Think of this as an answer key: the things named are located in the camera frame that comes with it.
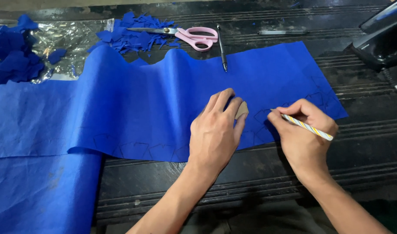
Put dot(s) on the person's right hand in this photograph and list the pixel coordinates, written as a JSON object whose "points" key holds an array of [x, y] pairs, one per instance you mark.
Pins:
{"points": [[302, 136]]}

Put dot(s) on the person's left hand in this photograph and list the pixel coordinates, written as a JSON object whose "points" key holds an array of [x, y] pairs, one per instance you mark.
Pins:
{"points": [[213, 133]]}

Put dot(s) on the black machine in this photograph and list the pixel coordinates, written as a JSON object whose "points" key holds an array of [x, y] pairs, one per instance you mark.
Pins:
{"points": [[379, 39]]}

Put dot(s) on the striped yellow white pencil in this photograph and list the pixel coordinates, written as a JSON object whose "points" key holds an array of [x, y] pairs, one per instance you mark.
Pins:
{"points": [[307, 127]]}

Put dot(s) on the pile of blue fabric scraps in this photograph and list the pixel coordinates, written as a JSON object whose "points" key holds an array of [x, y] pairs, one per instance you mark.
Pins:
{"points": [[136, 34]]}

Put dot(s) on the person's dark trousers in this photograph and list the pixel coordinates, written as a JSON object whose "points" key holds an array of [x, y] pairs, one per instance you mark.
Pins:
{"points": [[270, 217]]}

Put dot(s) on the large blue fabric sheet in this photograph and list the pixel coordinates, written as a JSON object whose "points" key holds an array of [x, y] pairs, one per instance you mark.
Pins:
{"points": [[127, 107]]}

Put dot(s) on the tan cardboard template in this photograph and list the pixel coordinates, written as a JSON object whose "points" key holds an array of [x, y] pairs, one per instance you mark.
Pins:
{"points": [[241, 110]]}

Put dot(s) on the heap of blue fabric pieces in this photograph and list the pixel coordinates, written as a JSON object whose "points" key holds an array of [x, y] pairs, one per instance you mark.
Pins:
{"points": [[13, 55]]}

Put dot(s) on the black pen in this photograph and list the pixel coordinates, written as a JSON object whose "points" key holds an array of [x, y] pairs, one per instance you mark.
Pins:
{"points": [[222, 48]]}

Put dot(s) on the clear plastic bag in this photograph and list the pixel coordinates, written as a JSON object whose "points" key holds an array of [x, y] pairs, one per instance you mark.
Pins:
{"points": [[68, 42]]}

